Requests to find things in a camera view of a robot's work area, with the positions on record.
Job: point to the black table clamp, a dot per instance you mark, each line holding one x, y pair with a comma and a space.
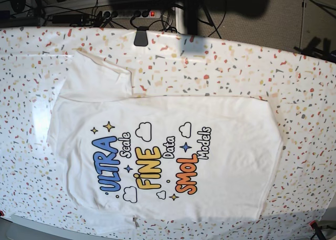
141, 39

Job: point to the black camera stand pole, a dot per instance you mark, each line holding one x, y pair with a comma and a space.
190, 16

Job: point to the white power strip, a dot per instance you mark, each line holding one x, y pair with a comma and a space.
146, 14

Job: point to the white printed T-shirt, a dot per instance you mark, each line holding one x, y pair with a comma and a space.
162, 158

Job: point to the terrazzo pattern tablecloth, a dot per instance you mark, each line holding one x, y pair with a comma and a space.
300, 89

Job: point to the red clamp right corner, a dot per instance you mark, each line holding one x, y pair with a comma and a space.
314, 225

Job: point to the black power adapter brick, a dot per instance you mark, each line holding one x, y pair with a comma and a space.
77, 19

